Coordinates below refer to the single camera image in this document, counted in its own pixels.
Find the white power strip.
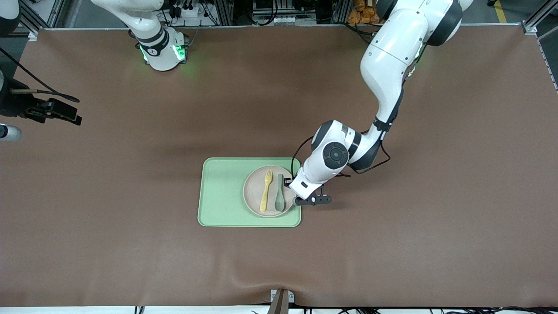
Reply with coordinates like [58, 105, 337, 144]
[171, 3, 206, 19]

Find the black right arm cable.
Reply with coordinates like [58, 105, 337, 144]
[0, 46, 80, 104]

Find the grey table edge clamp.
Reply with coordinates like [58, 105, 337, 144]
[270, 289, 295, 314]

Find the yellow plastic fork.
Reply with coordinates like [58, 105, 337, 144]
[260, 171, 274, 213]

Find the green plastic spoon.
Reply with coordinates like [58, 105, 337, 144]
[275, 174, 286, 212]

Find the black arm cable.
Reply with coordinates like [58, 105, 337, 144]
[291, 117, 391, 178]
[0, 46, 80, 104]

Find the light green rectangular tray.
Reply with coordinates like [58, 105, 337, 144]
[197, 157, 302, 228]

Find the brown table cover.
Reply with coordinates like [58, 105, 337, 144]
[0, 24, 558, 308]

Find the pile of orange items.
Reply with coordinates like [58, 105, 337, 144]
[347, 0, 385, 25]

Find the round beige plate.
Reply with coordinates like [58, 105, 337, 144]
[243, 165, 296, 218]

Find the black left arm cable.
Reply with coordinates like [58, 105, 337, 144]
[291, 117, 391, 178]

